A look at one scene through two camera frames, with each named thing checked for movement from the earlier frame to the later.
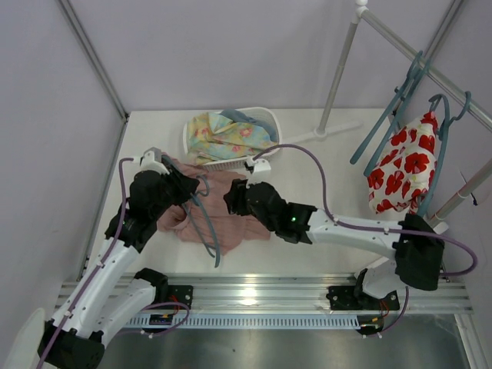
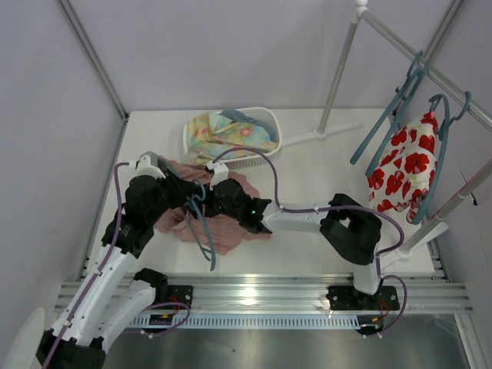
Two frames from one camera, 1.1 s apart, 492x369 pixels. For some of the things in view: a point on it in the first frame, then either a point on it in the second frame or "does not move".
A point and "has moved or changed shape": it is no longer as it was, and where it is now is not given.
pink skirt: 205,218 does not move
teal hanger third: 395,121 does not move
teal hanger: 193,225 has moved or changed shape
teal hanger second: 386,112 does not move
